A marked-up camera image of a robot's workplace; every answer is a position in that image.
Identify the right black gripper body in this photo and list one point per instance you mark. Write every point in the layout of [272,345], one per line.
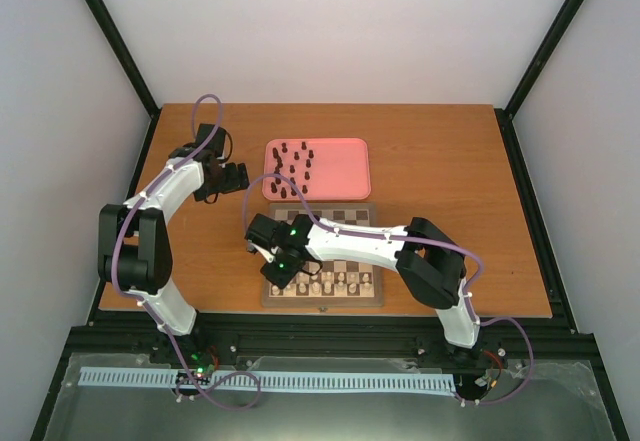
[286,273]

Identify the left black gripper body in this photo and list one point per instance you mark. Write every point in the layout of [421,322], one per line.
[225,184]

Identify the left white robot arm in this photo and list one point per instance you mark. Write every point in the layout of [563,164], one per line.
[134,252]

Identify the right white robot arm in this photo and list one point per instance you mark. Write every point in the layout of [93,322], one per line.
[431,266]

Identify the wooden chess board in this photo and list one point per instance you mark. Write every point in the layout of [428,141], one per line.
[360,214]

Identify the pink plastic tray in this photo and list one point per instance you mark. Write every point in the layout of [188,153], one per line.
[324,169]

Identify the black aluminium frame base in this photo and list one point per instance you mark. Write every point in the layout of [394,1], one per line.
[464,155]

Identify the light blue cable duct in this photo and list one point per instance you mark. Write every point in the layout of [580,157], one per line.
[271,381]

